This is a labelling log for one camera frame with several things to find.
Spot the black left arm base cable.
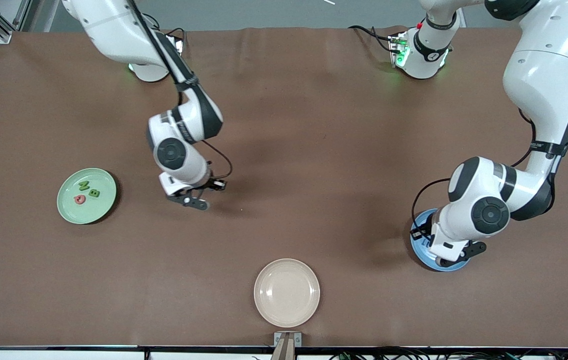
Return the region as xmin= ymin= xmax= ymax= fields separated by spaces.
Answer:
xmin=347 ymin=24 xmax=398 ymax=54

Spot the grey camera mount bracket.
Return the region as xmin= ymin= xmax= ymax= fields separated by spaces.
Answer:
xmin=273 ymin=331 xmax=303 ymax=360

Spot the brown table cover sheet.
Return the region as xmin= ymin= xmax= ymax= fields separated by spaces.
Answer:
xmin=0 ymin=26 xmax=568 ymax=348

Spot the black arm base cable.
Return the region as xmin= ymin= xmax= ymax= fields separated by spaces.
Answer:
xmin=347 ymin=24 xmax=398 ymax=54
xmin=166 ymin=26 xmax=188 ymax=54

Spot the black right arm base cable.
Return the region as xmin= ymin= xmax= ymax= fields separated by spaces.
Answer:
xmin=166 ymin=26 xmax=188 ymax=54

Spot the light green plate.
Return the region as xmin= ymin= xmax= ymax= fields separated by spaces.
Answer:
xmin=56 ymin=167 xmax=117 ymax=225

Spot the blue plate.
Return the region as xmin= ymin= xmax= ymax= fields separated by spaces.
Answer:
xmin=410 ymin=209 xmax=472 ymax=273

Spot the beige plate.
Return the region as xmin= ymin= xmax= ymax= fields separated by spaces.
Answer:
xmin=253 ymin=258 xmax=321 ymax=329

